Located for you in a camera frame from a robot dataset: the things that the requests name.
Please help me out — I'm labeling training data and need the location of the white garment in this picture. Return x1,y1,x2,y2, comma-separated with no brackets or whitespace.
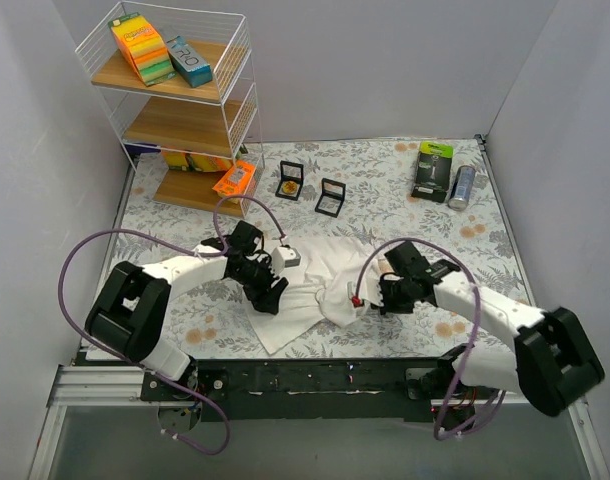
243,237,375,354

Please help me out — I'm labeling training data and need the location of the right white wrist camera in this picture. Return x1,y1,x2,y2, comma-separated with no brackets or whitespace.
347,279,383,315

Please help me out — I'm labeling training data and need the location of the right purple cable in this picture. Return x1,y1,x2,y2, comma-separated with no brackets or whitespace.
354,238,506,441

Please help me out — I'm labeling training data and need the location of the green black razor package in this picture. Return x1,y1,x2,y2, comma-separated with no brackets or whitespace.
411,141,454,203

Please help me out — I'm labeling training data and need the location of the blue silver can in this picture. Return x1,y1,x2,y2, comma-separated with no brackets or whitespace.
447,165,476,211

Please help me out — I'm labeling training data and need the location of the orange sponge pack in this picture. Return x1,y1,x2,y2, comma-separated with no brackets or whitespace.
108,12,176,87

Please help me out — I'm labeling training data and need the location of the purple cable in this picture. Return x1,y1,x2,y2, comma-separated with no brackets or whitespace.
58,194,289,455
354,238,506,441

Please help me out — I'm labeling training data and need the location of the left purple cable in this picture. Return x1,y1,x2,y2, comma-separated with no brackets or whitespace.
58,194,289,455

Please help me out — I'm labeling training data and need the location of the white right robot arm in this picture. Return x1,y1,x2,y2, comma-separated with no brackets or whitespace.
379,241,605,417

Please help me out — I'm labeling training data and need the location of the floral table mat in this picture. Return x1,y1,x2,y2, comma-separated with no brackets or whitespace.
112,138,532,358

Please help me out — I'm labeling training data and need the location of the yellow sponge pack lower shelf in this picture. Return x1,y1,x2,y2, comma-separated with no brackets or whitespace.
161,150,233,173

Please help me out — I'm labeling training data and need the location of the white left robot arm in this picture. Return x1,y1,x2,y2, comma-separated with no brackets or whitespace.
85,221,300,400

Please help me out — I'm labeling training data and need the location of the black display box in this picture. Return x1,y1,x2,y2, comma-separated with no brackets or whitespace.
315,178,346,218
275,161,304,201

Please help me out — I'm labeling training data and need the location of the orange small package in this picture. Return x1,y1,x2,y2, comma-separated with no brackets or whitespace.
212,160,256,204

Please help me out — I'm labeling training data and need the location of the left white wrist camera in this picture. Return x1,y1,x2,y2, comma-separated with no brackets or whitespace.
271,245,301,274

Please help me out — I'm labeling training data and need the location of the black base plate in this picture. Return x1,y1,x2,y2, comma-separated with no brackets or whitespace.
139,357,499,424

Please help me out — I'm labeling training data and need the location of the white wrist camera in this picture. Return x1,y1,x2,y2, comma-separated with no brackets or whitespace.
271,245,301,274
347,279,383,315

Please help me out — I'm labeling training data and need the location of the teal grey carton box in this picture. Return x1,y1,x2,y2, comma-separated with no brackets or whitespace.
158,26,212,88

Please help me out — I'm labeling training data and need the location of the white wire wooden shelf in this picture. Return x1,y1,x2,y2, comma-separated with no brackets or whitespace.
76,1,265,217

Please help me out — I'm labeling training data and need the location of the aluminium frame rail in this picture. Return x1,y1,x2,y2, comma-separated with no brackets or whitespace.
30,366,610,479

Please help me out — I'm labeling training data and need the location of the left black display box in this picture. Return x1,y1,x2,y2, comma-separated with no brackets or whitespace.
275,161,304,201

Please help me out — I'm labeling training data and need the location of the right black display box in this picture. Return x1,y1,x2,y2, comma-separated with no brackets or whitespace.
315,178,346,218

